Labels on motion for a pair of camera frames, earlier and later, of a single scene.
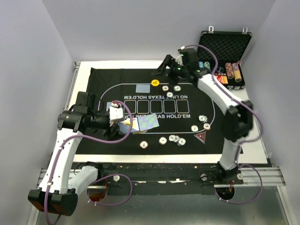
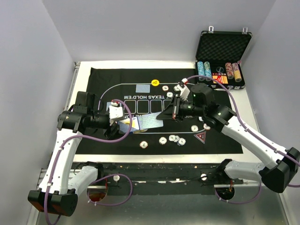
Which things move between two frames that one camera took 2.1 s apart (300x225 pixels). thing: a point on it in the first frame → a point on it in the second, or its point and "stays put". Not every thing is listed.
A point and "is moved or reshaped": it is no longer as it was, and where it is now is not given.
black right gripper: x=161 y=67 → x=172 y=110
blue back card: x=143 y=88 stays put
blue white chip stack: x=181 y=142 stays put
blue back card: x=108 y=105 stays put
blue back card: x=147 y=122 is moved or reshaped
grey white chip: x=177 y=88 stays put
